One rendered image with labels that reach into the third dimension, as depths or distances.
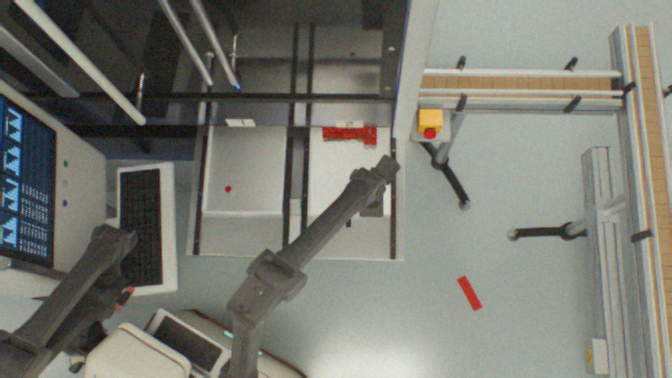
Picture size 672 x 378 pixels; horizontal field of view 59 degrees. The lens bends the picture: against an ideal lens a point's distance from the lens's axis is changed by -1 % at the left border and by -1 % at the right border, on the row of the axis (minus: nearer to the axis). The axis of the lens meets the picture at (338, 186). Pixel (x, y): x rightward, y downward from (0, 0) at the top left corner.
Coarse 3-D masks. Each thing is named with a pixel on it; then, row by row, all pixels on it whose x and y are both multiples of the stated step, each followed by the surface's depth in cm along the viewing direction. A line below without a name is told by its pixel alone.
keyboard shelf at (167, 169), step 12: (120, 168) 208; (132, 168) 208; (144, 168) 208; (168, 168) 207; (168, 180) 206; (168, 192) 205; (168, 204) 204; (168, 216) 203; (168, 228) 202; (168, 240) 201; (168, 252) 200; (168, 264) 199; (168, 276) 198; (144, 288) 197; (156, 288) 197; (168, 288) 197
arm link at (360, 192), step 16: (352, 176) 145; (368, 176) 146; (352, 192) 142; (368, 192) 143; (336, 208) 137; (352, 208) 139; (320, 224) 133; (336, 224) 135; (304, 240) 129; (320, 240) 131; (272, 256) 126; (288, 256) 126; (304, 256) 127; (288, 272) 126; (288, 288) 121
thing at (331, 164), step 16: (320, 128) 201; (384, 128) 200; (320, 144) 199; (336, 144) 199; (352, 144) 199; (384, 144) 198; (320, 160) 198; (336, 160) 198; (352, 160) 197; (368, 160) 197; (320, 176) 196; (336, 176) 196; (320, 192) 195; (336, 192) 195; (320, 208) 194; (384, 208) 193
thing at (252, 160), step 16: (224, 128) 202; (240, 128) 202; (256, 128) 202; (272, 128) 201; (208, 144) 198; (224, 144) 201; (240, 144) 200; (256, 144) 200; (272, 144) 200; (208, 160) 198; (224, 160) 199; (240, 160) 199; (256, 160) 199; (272, 160) 199; (208, 176) 198; (224, 176) 198; (240, 176) 198; (256, 176) 197; (272, 176) 197; (208, 192) 197; (224, 192) 196; (240, 192) 196; (256, 192) 196; (272, 192) 196; (208, 208) 195; (224, 208) 195; (240, 208) 195; (256, 208) 195; (272, 208) 194
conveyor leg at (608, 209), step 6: (618, 198) 207; (606, 204) 218; (612, 204) 213; (618, 204) 208; (624, 204) 205; (606, 210) 219; (612, 210) 215; (618, 210) 213; (606, 216) 222; (576, 222) 249; (582, 222) 242; (570, 228) 256; (576, 228) 250; (582, 228) 246; (570, 234) 260
